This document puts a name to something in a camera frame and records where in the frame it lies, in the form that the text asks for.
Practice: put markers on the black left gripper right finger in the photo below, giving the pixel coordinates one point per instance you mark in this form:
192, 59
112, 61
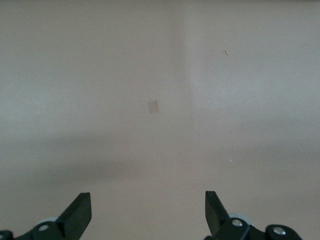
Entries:
216, 217

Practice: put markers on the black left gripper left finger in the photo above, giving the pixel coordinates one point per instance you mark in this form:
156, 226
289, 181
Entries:
75, 217

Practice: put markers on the brown tape patch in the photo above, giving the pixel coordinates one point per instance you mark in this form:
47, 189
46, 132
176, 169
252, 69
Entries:
153, 107

